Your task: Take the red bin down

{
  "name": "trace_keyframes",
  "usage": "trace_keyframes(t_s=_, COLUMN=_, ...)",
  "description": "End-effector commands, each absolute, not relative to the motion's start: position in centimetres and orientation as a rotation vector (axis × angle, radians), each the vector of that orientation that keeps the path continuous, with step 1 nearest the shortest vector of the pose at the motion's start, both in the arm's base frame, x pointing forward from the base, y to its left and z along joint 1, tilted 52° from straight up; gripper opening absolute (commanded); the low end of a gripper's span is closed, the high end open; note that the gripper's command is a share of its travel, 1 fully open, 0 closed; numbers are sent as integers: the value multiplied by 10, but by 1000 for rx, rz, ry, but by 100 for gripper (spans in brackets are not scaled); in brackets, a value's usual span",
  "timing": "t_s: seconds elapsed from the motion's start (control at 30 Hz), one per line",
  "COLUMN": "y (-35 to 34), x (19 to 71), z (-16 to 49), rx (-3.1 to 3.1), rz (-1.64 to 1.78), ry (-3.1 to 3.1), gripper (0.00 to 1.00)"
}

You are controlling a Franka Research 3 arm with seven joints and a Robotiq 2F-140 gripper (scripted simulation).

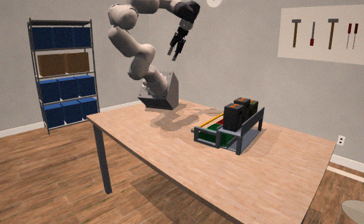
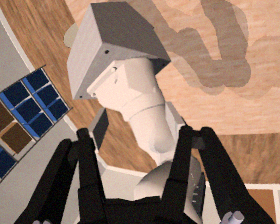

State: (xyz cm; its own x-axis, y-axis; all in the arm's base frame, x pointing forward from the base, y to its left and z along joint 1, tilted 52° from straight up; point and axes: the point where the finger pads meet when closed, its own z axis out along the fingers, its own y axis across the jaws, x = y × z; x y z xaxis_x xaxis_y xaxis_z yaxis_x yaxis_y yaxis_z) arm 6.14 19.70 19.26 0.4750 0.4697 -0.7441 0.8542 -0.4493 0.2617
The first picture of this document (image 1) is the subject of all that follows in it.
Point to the grey metal shelf rack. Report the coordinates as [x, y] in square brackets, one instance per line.
[245, 133]

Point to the green open bin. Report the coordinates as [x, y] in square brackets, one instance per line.
[225, 138]

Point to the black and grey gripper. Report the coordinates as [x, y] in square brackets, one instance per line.
[180, 39]

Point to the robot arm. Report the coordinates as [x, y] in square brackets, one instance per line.
[126, 17]

